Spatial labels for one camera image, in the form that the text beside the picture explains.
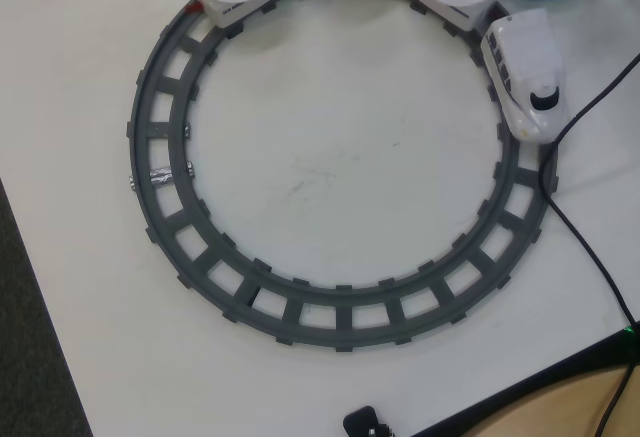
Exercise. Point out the white Shinkansen toy locomotive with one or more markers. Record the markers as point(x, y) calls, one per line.
point(520, 57)

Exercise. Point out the grey circular toy train track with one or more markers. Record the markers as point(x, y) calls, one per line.
point(345, 319)

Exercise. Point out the light wooden desk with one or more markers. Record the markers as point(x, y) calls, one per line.
point(550, 417)

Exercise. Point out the silver tape piece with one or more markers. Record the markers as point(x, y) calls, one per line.
point(161, 177)

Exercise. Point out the black plastic object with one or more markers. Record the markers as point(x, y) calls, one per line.
point(362, 419)

